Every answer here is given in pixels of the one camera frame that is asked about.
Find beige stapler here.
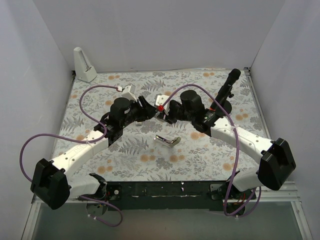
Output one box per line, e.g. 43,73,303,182
153,135,181,148

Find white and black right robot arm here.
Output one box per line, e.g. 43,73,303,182
157,90,296,199

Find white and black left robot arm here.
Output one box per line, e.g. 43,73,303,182
30,96,157,210

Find floral patterned table mat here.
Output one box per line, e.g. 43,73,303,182
60,70,257,181

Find black microphone stand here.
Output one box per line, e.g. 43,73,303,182
215,92,234,117

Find white metronome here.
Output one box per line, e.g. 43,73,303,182
73,47,98,83

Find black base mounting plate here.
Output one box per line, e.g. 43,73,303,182
77,180,248,213

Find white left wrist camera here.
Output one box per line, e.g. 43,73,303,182
116,84,137,102

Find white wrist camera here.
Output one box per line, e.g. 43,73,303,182
116,84,137,102
154,95,169,113

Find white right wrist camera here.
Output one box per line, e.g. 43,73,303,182
154,95,169,113

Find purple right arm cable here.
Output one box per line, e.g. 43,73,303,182
162,83,262,217

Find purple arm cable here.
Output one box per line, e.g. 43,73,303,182
162,83,262,217
19,84,124,228

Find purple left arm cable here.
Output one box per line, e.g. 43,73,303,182
19,84,124,228

